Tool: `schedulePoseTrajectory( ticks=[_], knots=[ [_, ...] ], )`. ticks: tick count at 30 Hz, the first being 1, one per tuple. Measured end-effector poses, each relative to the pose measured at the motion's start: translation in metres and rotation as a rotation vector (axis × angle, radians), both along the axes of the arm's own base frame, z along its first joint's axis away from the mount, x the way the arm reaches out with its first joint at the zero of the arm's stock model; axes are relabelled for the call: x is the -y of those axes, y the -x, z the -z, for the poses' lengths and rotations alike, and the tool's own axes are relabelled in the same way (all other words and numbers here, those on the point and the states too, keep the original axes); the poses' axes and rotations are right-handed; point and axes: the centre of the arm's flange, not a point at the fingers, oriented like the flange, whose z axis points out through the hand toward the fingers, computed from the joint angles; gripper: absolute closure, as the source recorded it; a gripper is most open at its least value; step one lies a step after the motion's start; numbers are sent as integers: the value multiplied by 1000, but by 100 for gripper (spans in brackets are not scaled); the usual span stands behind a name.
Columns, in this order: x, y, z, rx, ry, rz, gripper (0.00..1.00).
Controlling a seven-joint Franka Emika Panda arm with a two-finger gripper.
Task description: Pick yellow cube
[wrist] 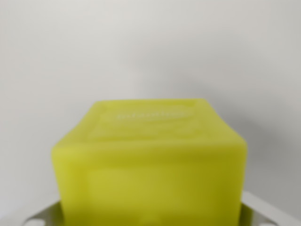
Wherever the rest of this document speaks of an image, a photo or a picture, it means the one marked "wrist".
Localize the black grey gripper left finger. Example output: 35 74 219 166
23 200 68 226

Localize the black grey gripper right finger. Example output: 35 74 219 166
238 190 287 226

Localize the yellow plastic cube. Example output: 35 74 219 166
50 98 248 226

